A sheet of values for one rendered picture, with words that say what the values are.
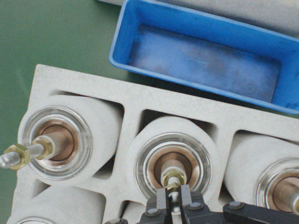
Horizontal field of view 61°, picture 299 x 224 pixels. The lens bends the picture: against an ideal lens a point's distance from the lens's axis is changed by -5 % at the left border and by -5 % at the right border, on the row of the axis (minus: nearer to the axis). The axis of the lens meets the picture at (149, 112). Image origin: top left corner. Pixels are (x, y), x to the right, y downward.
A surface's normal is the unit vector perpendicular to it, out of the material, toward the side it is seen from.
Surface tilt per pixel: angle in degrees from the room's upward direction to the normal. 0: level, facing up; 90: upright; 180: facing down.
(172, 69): 0
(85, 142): 4
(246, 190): 43
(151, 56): 0
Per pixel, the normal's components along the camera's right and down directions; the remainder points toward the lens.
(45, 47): -0.07, 0.04
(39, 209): -0.04, -0.65
